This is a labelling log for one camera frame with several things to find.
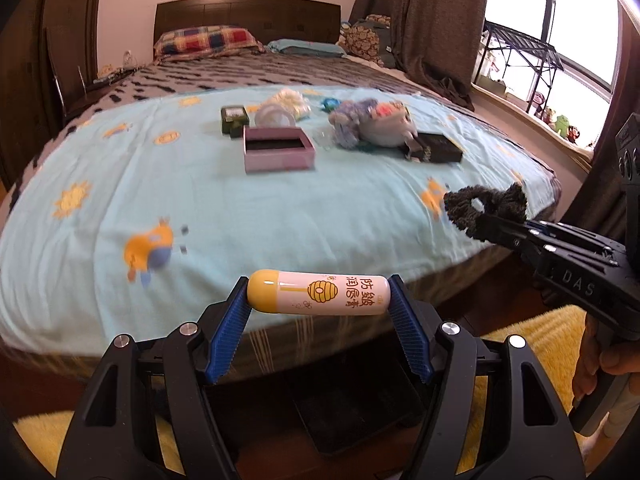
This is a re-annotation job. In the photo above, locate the green plush toy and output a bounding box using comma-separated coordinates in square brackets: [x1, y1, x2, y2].
[553, 115, 570, 140]

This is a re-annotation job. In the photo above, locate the wooden bedside table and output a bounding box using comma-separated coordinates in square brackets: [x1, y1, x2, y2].
[61, 67, 139, 119]

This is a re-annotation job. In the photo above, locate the blue wet wipes packet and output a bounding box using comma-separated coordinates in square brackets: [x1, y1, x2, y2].
[320, 98, 342, 113]

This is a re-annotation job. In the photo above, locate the black patterned grey blanket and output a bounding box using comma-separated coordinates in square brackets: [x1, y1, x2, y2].
[0, 52, 564, 241]

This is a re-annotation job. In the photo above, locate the right hand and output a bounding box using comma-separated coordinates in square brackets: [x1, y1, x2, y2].
[572, 314, 640, 400]

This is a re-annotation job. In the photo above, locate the yellow white lip balm tube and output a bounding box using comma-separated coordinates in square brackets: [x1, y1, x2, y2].
[247, 270, 390, 316]

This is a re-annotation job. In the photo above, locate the black metal rack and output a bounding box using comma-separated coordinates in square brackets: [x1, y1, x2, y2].
[472, 20, 564, 117]

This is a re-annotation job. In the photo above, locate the brown patterned cushion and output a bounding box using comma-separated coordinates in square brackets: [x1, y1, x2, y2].
[337, 14, 396, 68]

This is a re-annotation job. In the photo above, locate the dark wooden headboard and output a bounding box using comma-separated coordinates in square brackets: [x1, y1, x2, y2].
[153, 0, 341, 44]

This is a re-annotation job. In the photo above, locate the pink square box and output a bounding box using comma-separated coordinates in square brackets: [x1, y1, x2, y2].
[243, 127, 316, 174]

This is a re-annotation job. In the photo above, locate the dark wooden wardrobe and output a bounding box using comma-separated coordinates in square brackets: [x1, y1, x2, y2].
[1, 0, 99, 188]

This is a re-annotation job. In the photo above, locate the dark green bottle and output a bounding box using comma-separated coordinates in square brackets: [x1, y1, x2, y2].
[220, 105, 250, 139]

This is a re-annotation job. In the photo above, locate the dark knitted scrunchie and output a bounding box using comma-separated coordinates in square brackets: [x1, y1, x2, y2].
[442, 182, 527, 238]

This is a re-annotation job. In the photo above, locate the brown curtain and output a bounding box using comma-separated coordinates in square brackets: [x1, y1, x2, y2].
[350, 0, 487, 110]

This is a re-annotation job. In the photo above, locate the plaid pillow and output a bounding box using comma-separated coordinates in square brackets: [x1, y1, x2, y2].
[154, 25, 265, 62]

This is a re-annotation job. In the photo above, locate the black flat box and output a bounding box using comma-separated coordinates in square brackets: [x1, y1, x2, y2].
[399, 132, 463, 164]

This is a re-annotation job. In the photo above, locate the light blue cartoon sheet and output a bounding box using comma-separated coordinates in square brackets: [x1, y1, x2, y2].
[1, 87, 560, 356]

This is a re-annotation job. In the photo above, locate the grey plush toy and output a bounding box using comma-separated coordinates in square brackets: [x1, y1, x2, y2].
[329, 99, 418, 150]

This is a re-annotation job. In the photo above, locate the teal pillow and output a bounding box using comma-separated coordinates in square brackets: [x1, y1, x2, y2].
[266, 39, 346, 58]

